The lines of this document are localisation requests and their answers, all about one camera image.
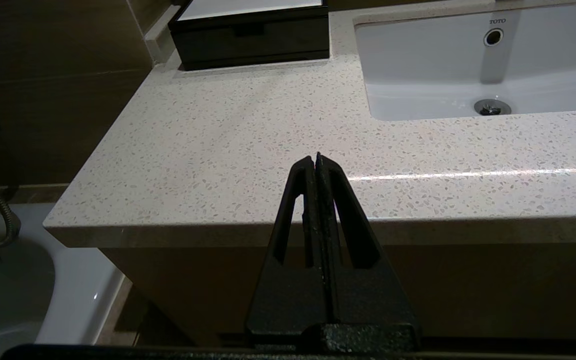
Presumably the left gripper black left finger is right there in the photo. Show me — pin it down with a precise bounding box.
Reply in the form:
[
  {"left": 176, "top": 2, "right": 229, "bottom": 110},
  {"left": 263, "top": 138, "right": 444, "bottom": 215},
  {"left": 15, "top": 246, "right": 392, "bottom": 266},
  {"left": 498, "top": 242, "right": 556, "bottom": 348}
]
[{"left": 245, "top": 155, "right": 328, "bottom": 351}]

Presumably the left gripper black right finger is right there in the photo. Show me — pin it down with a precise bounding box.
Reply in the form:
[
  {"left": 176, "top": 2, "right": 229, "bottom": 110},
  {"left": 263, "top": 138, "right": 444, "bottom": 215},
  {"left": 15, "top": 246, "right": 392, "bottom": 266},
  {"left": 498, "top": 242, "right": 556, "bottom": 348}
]
[{"left": 315, "top": 152, "right": 422, "bottom": 352}]

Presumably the black amenity box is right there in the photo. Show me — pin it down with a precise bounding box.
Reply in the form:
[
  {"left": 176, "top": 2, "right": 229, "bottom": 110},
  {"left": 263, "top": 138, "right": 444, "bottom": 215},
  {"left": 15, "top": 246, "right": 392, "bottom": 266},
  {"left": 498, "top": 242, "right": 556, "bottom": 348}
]
[{"left": 168, "top": 0, "right": 331, "bottom": 72}]

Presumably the white ceramic bathroom fixture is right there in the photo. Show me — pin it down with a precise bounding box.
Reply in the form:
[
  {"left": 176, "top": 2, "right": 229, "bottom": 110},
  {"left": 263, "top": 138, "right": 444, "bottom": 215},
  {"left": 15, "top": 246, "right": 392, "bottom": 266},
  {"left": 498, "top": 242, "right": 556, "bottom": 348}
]
[{"left": 0, "top": 202, "right": 125, "bottom": 358}]

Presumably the chrome sink drain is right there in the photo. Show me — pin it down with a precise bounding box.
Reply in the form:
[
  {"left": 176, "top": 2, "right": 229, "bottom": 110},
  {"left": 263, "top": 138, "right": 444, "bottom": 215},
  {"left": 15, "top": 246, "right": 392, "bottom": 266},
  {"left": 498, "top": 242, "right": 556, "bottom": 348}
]
[{"left": 473, "top": 98, "right": 513, "bottom": 117}]

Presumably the white sink basin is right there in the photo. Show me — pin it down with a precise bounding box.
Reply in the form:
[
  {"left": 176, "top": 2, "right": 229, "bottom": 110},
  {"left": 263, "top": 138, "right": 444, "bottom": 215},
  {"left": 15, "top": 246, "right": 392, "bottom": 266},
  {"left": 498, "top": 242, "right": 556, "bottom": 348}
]
[{"left": 353, "top": 0, "right": 576, "bottom": 123}]

